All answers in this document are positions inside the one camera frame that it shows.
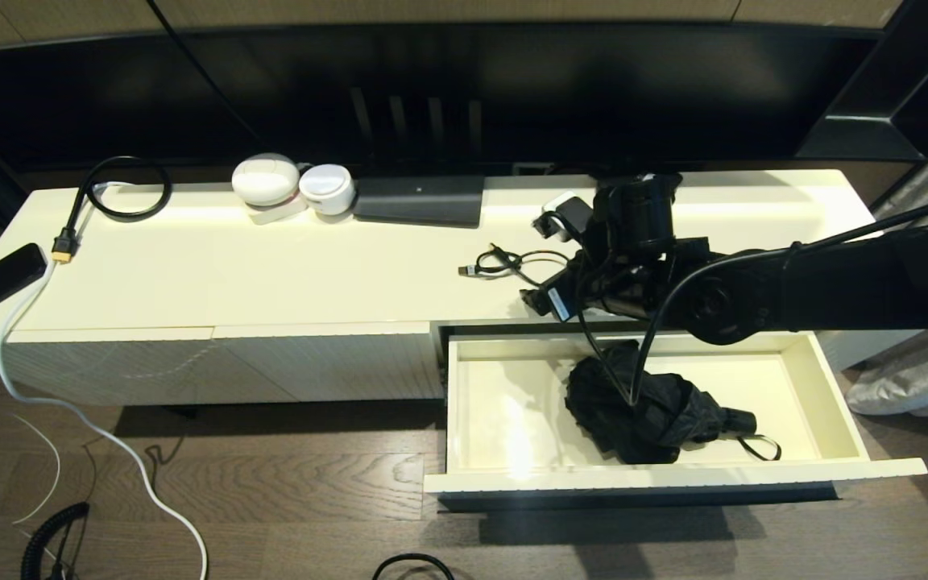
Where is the black flat set-top box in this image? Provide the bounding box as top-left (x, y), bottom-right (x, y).
top-left (352, 175), bottom-right (486, 228)

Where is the black television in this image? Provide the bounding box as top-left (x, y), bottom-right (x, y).
top-left (178, 24), bottom-right (876, 178)

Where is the black HDMI cable gold plug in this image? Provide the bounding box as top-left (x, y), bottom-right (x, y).
top-left (52, 155), bottom-right (174, 263)

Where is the thin white cable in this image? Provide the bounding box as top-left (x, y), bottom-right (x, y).
top-left (0, 379), bottom-right (64, 526)

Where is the grey curtain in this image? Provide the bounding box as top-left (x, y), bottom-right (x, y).
top-left (843, 113), bottom-right (928, 500)

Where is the white cylindrical device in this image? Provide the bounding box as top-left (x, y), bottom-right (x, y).
top-left (299, 164), bottom-right (355, 216)

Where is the black coiled cable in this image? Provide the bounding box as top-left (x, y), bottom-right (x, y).
top-left (21, 501), bottom-right (93, 580)

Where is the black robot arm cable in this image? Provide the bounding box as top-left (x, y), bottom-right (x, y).
top-left (577, 189), bottom-right (928, 405)

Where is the white tv cabinet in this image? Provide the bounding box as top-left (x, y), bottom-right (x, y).
top-left (0, 168), bottom-right (928, 406)

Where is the short black USB cable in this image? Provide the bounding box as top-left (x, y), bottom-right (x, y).
top-left (458, 242), bottom-right (574, 290)

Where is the black cable loop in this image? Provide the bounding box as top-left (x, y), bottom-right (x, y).
top-left (372, 553), bottom-right (455, 580)

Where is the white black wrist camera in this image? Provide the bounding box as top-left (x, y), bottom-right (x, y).
top-left (532, 193), bottom-right (595, 243)

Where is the dark wall shelf unit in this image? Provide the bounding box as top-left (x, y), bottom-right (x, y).
top-left (793, 0), bottom-right (928, 162)

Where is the white cabinet drawer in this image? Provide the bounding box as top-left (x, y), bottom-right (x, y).
top-left (424, 326), bottom-right (928, 512)

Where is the black umbrella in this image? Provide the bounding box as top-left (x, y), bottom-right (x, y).
top-left (565, 338), bottom-right (783, 466)

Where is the white egg-shaped device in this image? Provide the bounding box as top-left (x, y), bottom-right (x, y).
top-left (231, 153), bottom-right (301, 207)

